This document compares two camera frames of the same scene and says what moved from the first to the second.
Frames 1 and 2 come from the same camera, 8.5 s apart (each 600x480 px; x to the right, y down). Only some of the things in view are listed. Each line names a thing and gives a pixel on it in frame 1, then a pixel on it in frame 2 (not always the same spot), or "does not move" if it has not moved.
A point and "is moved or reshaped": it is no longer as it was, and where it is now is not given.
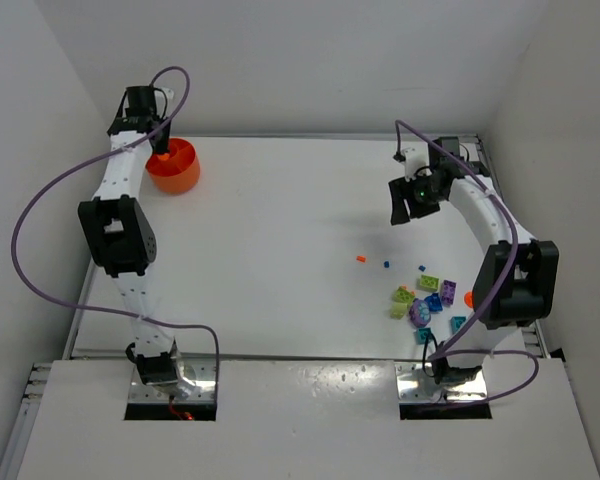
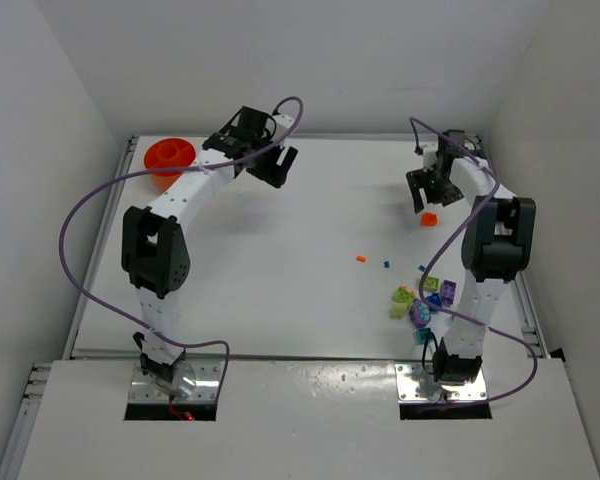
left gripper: [160, 138] to [266, 160]
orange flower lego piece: [469, 299] is moved or reshaped
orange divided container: [174, 172] does not move
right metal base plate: [413, 385] does not move
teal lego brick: [422, 334] does not move
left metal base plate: [202, 373] does not move
